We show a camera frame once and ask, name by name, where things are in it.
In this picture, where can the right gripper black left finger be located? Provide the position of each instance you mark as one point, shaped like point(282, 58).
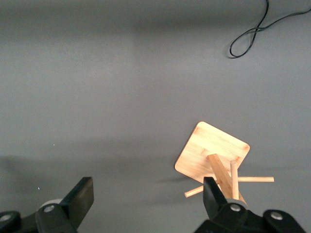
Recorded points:
point(73, 208)

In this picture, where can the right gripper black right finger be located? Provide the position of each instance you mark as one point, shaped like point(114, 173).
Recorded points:
point(218, 213)

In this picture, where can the wooden cup rack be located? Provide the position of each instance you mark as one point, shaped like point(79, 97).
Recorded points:
point(209, 143)

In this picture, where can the dark grey table mat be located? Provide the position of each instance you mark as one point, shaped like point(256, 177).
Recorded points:
point(121, 97)

